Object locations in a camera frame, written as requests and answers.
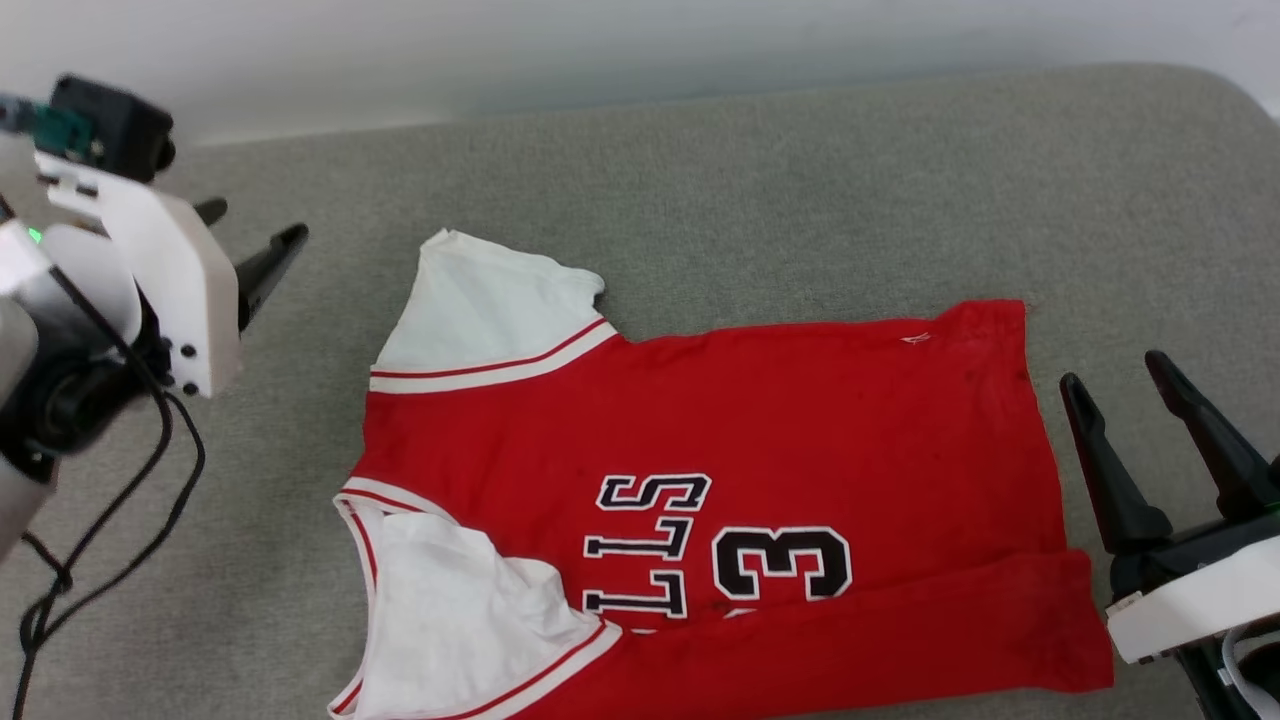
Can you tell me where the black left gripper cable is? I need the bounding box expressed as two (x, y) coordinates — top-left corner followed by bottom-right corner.
(20, 388), (208, 646)

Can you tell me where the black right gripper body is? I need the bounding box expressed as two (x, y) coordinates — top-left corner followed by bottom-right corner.
(1109, 508), (1280, 720)

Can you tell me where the teal left camera connector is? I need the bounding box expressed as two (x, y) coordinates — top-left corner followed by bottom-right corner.
(0, 94), (97, 163)

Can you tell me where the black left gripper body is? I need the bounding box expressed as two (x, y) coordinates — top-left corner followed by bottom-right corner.
(0, 220), (171, 459)

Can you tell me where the white camera bracket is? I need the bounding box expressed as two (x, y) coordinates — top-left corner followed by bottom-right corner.
(34, 150), (244, 400)
(1104, 562), (1280, 665)

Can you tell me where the red and white basketball jersey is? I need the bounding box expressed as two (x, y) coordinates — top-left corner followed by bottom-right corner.
(328, 228), (1117, 720)

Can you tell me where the black left camera cable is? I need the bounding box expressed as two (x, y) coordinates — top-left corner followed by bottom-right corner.
(10, 262), (177, 720)

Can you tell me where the white right camera bracket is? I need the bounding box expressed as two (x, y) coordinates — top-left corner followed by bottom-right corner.
(1104, 562), (1280, 665)

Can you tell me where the white left camera bracket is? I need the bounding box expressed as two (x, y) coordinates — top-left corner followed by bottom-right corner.
(34, 150), (244, 400)

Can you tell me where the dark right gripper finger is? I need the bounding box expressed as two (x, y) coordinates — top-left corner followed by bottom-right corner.
(1144, 349), (1280, 523)
(1059, 372), (1174, 553)

